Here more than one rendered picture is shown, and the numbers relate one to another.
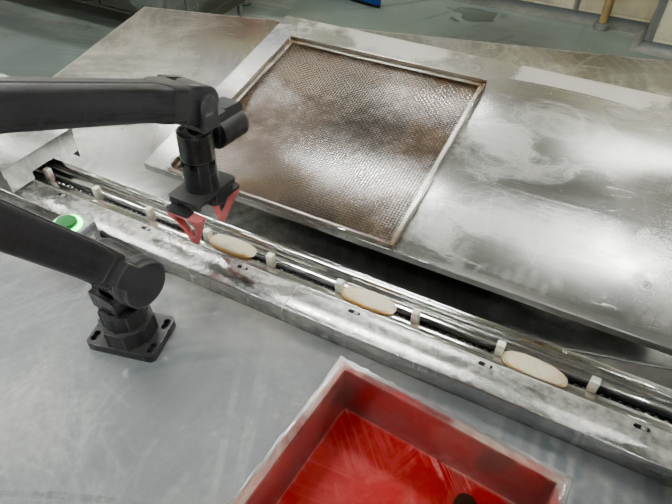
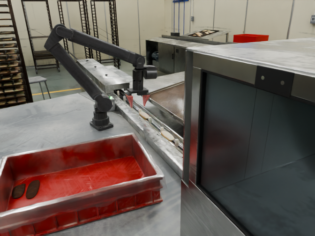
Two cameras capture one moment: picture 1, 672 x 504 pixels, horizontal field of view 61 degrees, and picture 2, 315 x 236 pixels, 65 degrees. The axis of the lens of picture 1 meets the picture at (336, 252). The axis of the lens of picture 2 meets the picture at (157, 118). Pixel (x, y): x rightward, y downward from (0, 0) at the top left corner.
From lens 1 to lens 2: 0.69 m
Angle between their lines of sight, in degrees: 37
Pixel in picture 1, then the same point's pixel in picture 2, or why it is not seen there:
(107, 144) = not seen: hidden behind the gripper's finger
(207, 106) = (139, 60)
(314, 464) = (110, 161)
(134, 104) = (116, 51)
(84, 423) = (72, 135)
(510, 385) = not seen: hidden behind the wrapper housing
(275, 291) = (142, 124)
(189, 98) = (134, 56)
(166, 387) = (96, 136)
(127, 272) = (99, 96)
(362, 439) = (129, 163)
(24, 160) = (112, 85)
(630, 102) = not seen: outside the picture
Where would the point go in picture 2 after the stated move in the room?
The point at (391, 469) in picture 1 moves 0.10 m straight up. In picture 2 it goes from (128, 171) to (127, 148)
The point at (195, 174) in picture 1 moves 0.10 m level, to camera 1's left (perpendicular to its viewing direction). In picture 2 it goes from (134, 82) to (120, 80)
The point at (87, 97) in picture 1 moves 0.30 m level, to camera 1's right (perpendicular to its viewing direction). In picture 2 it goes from (102, 43) to (153, 47)
